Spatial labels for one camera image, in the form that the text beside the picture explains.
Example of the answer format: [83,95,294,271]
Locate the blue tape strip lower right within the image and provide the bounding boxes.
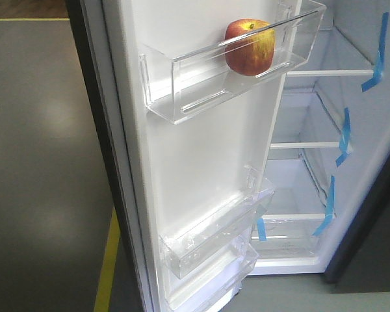
[313,176,335,237]

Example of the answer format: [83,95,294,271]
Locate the white fridge door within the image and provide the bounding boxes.
[66,1,287,311]

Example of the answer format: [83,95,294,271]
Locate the blue tape strip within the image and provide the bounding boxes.
[256,218,267,241]
[361,12,389,92]
[335,107,351,167]
[313,176,335,237]

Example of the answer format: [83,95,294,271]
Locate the middle clear door bin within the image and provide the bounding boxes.
[159,166,276,279]

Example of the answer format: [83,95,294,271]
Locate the blue tape strip lower left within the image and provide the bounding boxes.
[256,218,267,241]

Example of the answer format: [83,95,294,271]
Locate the blue tape strip middle right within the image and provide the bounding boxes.
[335,107,351,167]

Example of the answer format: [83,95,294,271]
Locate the yellow floor tape line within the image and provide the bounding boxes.
[93,209,120,312]

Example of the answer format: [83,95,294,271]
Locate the red yellow apple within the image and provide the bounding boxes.
[224,19,276,76]

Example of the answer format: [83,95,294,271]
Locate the lower clear door bin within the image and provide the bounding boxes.
[165,236,258,311]

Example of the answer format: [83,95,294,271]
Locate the clear door bin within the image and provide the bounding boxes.
[159,166,276,279]
[165,236,258,311]
[139,1,326,124]

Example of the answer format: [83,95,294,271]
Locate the blue tape strip upper right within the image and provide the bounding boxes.
[361,12,389,92]

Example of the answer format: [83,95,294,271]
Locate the upper clear door bin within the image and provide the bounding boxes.
[139,1,326,124]

